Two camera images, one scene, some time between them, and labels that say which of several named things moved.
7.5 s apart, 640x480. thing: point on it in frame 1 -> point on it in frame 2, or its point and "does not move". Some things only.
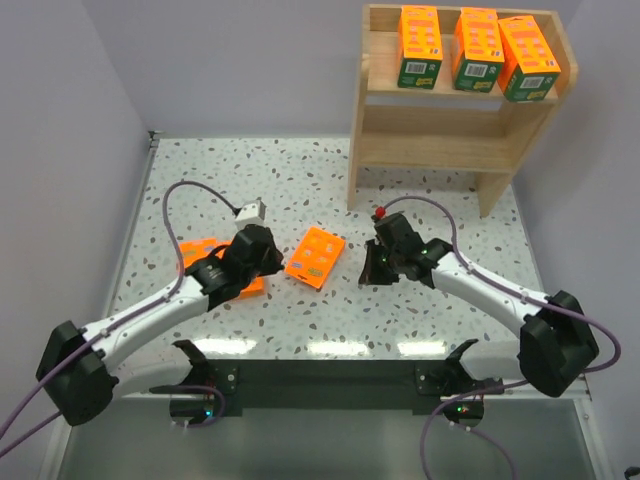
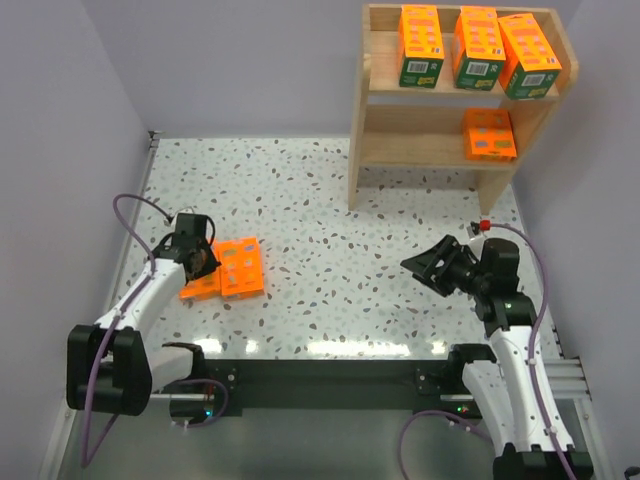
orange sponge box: (526, 68) does not move
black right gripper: (382, 262) -> (447, 267)
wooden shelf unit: (445, 129) does not move
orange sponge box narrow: (477, 51) does not move
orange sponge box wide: (314, 256) -> (489, 135)
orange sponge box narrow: (420, 46) does not move
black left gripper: (265, 250) -> (201, 265)
